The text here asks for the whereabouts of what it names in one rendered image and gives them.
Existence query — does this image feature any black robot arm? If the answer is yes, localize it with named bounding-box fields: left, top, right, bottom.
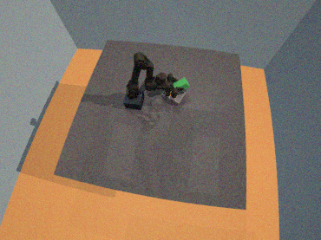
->
left=126, top=52, right=167, bottom=100

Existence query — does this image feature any green open-top square container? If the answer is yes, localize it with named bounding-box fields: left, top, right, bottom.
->
left=174, top=77, right=190, bottom=90

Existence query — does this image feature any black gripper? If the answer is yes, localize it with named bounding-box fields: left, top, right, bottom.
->
left=163, top=73, right=184, bottom=98

